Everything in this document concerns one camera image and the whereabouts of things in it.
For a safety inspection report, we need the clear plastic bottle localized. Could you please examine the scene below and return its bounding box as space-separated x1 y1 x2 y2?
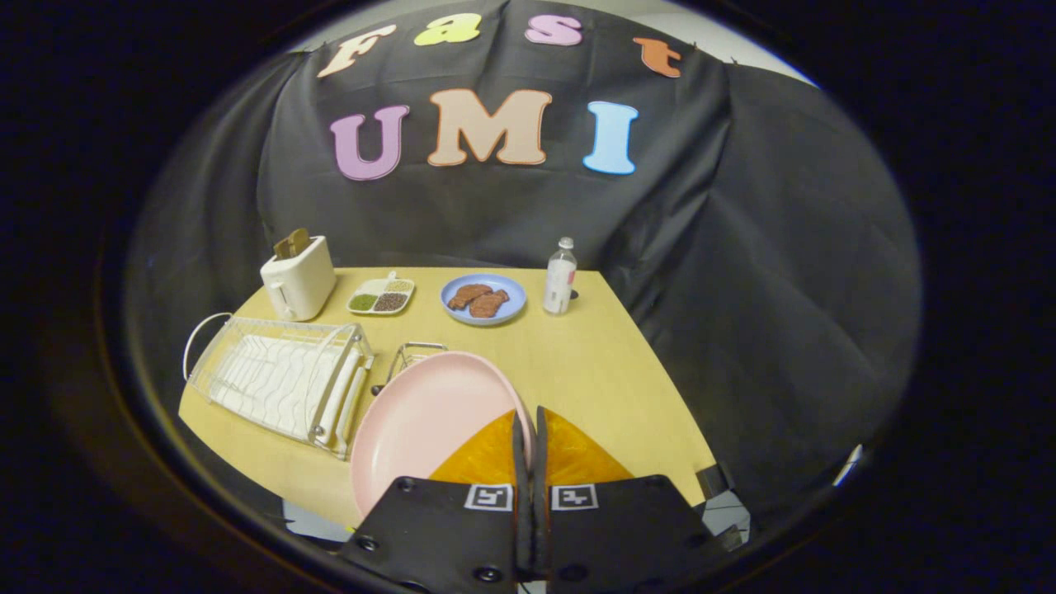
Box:
543 237 578 316

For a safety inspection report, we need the white wire dish rack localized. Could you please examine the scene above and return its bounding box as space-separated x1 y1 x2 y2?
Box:
183 312 376 460

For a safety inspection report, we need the black backdrop cloth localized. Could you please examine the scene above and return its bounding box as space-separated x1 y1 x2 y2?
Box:
124 0 923 529

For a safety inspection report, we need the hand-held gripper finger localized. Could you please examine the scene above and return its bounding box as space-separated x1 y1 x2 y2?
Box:
536 406 743 591
338 408 535 591

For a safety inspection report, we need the white toaster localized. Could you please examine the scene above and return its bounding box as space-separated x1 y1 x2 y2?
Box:
260 235 337 323

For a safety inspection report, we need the blue plate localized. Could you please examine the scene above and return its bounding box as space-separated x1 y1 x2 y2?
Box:
440 274 527 327

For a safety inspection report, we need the clear wire basket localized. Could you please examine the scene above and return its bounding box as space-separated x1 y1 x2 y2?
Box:
381 342 450 389

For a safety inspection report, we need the white divided tray of beans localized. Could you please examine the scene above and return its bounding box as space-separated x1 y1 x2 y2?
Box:
346 272 416 317

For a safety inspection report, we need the pink plate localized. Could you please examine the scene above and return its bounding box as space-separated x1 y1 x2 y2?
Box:
351 352 533 521

